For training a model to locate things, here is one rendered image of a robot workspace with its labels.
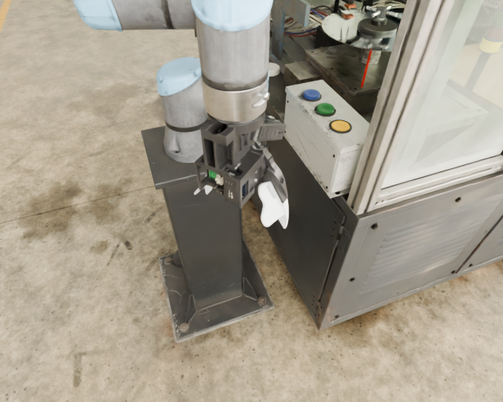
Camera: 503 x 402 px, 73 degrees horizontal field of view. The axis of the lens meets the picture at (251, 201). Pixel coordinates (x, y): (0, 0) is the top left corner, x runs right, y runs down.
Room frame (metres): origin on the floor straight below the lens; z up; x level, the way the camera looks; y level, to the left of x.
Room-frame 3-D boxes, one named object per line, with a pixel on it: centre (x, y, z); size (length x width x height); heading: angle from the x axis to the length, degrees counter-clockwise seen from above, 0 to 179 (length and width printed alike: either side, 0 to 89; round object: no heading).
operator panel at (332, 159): (0.71, -0.19, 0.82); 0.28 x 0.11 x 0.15; 20
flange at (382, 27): (1.08, -0.38, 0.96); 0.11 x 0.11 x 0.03
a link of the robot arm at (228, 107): (0.36, 0.02, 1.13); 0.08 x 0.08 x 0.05
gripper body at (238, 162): (0.36, 0.02, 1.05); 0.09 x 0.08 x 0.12; 150
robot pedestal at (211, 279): (0.77, 0.17, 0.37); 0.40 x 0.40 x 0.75; 20
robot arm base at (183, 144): (0.77, 0.17, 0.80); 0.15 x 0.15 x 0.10
